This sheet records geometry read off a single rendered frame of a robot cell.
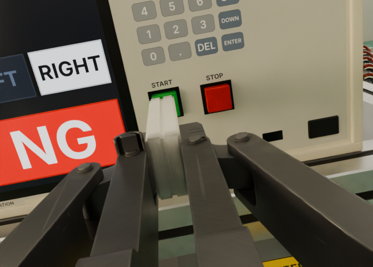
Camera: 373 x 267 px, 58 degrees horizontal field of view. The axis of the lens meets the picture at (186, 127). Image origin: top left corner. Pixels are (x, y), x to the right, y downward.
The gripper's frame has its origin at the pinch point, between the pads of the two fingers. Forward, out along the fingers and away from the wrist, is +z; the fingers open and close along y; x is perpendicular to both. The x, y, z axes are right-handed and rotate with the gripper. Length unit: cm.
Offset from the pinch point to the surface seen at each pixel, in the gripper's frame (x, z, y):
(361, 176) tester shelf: -7.3, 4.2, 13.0
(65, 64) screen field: 4.1, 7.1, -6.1
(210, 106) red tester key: -0.6, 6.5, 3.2
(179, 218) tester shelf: -7.9, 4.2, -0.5
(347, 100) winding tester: -2.4, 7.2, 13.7
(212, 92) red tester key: 0.3, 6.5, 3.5
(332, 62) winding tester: 0.8, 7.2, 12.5
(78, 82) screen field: 2.7, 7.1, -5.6
